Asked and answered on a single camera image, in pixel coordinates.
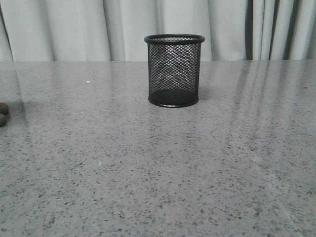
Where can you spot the black mesh pen bucket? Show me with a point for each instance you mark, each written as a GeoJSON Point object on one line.
{"type": "Point", "coordinates": [173, 66]}

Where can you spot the grey curtain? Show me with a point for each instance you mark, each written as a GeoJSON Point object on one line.
{"type": "Point", "coordinates": [114, 30]}

